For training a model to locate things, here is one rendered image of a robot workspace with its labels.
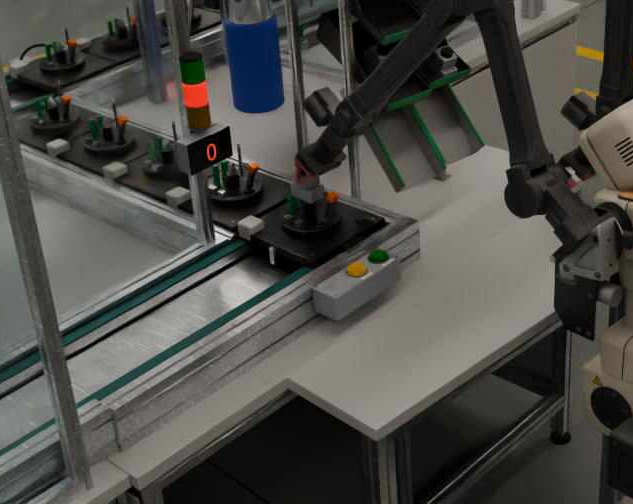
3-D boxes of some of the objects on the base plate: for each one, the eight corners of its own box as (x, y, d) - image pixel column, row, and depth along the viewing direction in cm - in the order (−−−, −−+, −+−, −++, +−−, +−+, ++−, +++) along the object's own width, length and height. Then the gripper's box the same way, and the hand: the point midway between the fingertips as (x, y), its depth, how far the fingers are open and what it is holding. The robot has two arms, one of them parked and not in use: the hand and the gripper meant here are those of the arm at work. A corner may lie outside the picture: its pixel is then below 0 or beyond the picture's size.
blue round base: (295, 100, 369) (287, 15, 355) (258, 117, 359) (249, 31, 346) (259, 89, 378) (250, 5, 365) (223, 106, 369) (212, 21, 356)
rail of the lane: (420, 258, 282) (419, 217, 277) (122, 452, 228) (113, 406, 223) (402, 251, 286) (400, 210, 280) (104, 441, 232) (94, 395, 226)
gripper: (326, 160, 256) (297, 198, 268) (359, 143, 262) (329, 181, 275) (307, 136, 257) (279, 174, 270) (340, 119, 264) (311, 157, 276)
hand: (306, 175), depth 271 cm, fingers closed on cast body, 4 cm apart
